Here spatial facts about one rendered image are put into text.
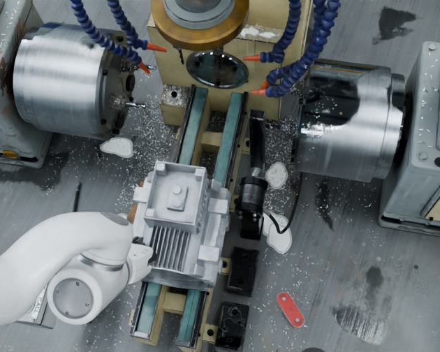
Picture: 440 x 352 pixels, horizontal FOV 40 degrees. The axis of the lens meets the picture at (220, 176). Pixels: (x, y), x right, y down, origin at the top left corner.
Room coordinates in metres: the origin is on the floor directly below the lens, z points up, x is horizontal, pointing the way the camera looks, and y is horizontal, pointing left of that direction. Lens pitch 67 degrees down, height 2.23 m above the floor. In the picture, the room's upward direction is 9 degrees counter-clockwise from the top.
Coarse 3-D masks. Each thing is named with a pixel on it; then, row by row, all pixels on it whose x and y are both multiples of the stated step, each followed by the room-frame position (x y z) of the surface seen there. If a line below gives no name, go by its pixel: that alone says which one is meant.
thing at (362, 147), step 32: (320, 64) 0.67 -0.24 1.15; (352, 64) 0.66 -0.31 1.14; (320, 96) 0.59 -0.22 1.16; (352, 96) 0.57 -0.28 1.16; (384, 96) 0.56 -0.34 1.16; (288, 128) 0.57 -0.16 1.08; (320, 128) 0.53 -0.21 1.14; (352, 128) 0.52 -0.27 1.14; (384, 128) 0.50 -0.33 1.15; (320, 160) 0.49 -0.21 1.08; (352, 160) 0.47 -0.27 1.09; (384, 160) 0.46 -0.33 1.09
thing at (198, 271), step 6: (150, 174) 0.51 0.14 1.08; (150, 180) 0.50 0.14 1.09; (210, 180) 0.48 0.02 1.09; (216, 180) 0.47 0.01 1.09; (210, 186) 0.46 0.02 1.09; (216, 186) 0.46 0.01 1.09; (216, 192) 0.45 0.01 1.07; (192, 264) 0.31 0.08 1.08; (192, 270) 0.30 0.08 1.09; (198, 270) 0.29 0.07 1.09; (204, 270) 0.30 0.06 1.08; (192, 276) 0.29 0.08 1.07; (198, 276) 0.28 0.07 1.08; (204, 288) 0.29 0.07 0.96
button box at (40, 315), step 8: (40, 296) 0.30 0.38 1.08; (40, 304) 0.28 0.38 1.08; (48, 304) 0.28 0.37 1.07; (32, 312) 0.27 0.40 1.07; (40, 312) 0.26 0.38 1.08; (48, 312) 0.27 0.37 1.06; (24, 320) 0.26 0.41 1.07; (32, 320) 0.25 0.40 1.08; (40, 320) 0.25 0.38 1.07; (48, 320) 0.25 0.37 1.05; (48, 328) 0.24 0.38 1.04
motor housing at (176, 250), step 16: (208, 192) 0.46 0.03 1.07; (224, 192) 0.46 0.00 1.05; (144, 208) 0.45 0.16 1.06; (144, 224) 0.41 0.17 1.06; (208, 224) 0.39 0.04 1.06; (224, 224) 0.40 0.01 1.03; (144, 240) 0.38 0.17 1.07; (160, 240) 0.36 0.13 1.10; (176, 240) 0.36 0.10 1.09; (192, 240) 0.36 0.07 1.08; (208, 240) 0.36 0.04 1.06; (160, 256) 0.33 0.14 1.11; (176, 256) 0.33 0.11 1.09; (192, 256) 0.33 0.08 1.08; (160, 272) 0.34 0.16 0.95; (176, 272) 0.34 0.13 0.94; (208, 272) 0.30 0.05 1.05; (192, 288) 0.29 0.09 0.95
